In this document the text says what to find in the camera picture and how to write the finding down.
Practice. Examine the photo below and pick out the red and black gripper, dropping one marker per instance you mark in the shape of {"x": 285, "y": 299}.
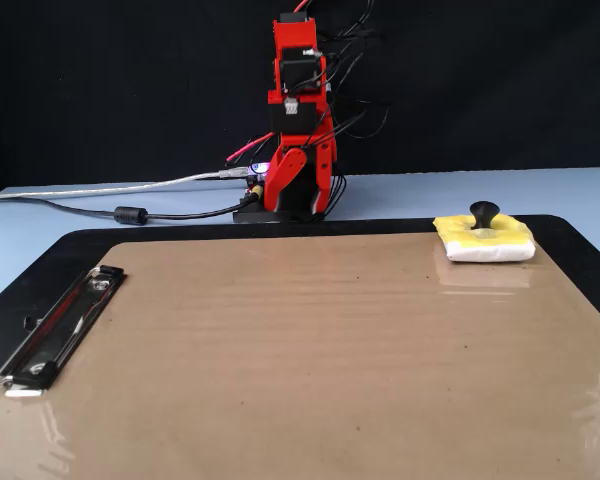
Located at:
{"x": 292, "y": 120}

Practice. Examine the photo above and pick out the yellow sponge with black knob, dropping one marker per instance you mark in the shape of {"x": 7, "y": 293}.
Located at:
{"x": 490, "y": 250}

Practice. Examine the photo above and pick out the motor controller circuit board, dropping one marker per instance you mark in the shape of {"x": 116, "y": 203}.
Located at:
{"x": 257, "y": 172}

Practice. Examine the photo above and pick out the black desk mat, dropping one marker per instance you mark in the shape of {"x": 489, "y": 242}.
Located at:
{"x": 230, "y": 231}

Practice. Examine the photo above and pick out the brown clipboard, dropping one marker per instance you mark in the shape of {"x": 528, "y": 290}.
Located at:
{"x": 300, "y": 400}

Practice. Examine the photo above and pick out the metal clipboard clip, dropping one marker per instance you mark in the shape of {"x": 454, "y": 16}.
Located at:
{"x": 55, "y": 330}

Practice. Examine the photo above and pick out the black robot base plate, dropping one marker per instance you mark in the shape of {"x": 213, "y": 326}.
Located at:
{"x": 250, "y": 217}

